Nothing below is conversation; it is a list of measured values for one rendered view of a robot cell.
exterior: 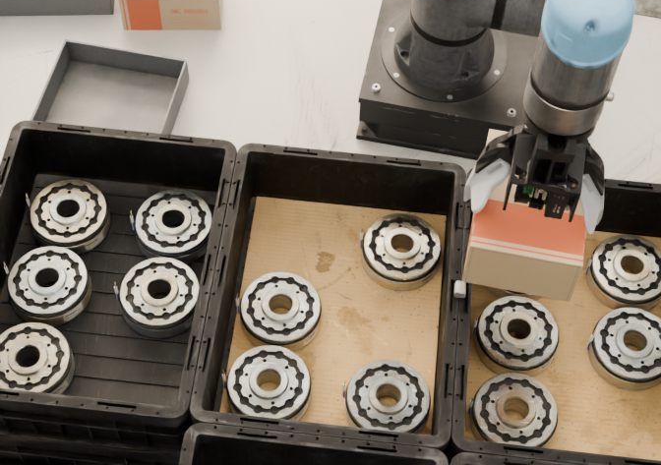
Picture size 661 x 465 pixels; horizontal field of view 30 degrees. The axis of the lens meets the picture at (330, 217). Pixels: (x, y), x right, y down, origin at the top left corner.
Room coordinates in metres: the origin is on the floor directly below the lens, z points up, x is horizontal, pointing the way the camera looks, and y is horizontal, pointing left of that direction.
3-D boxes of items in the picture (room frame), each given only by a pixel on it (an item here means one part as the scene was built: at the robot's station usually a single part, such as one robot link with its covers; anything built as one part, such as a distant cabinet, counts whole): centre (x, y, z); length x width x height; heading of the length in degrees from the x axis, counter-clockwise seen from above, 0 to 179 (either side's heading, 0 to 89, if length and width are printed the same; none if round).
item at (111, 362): (0.79, 0.29, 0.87); 0.40 x 0.30 x 0.11; 176
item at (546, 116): (0.75, -0.22, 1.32); 0.08 x 0.08 x 0.05
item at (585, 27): (0.75, -0.22, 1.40); 0.09 x 0.08 x 0.11; 170
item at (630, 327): (0.74, -0.39, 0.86); 0.05 x 0.05 x 0.01
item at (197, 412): (0.76, -0.01, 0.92); 0.40 x 0.30 x 0.02; 176
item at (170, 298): (0.78, 0.21, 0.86); 0.05 x 0.05 x 0.01
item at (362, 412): (0.65, -0.08, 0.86); 0.10 x 0.10 x 0.01
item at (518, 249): (0.77, -0.22, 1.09); 0.16 x 0.12 x 0.07; 170
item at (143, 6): (1.43, 0.28, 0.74); 0.16 x 0.12 x 0.07; 93
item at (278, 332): (0.77, 0.06, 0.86); 0.10 x 0.10 x 0.01
